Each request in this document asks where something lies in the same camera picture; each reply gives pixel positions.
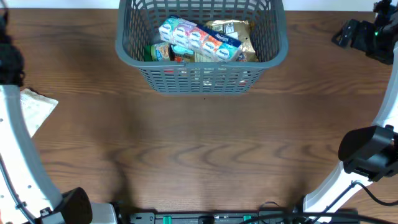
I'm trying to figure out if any gold foil food bag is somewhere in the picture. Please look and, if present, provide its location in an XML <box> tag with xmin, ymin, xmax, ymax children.
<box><xmin>205</xmin><ymin>19</ymin><xmax>259</xmax><ymax>62</ymax></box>

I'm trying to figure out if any colourful tissue multipack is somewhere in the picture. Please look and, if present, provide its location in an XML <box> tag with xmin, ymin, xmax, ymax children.
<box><xmin>159</xmin><ymin>16</ymin><xmax>243</xmax><ymax>62</ymax></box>

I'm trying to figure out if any green snack packet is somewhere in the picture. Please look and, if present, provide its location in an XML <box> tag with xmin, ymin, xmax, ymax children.
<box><xmin>171</xmin><ymin>45</ymin><xmax>195</xmax><ymax>63</ymax></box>

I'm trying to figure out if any green lid jar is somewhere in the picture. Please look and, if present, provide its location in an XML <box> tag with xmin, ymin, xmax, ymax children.
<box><xmin>144</xmin><ymin>42</ymin><xmax>170</xmax><ymax>62</ymax></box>

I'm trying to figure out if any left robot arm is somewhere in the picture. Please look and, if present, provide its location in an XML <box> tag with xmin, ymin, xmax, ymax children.
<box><xmin>1</xmin><ymin>1</ymin><xmax>119</xmax><ymax>224</ymax></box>

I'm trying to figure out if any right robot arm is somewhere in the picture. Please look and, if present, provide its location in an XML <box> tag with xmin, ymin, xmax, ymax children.
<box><xmin>290</xmin><ymin>0</ymin><xmax>397</xmax><ymax>223</ymax></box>

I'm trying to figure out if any grey plastic lattice basket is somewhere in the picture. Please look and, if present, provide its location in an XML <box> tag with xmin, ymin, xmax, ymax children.
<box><xmin>116</xmin><ymin>0</ymin><xmax>289</xmax><ymax>95</ymax></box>

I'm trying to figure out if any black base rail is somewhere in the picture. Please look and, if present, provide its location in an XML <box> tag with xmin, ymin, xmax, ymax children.
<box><xmin>127</xmin><ymin>208</ymin><xmax>360</xmax><ymax>224</ymax></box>

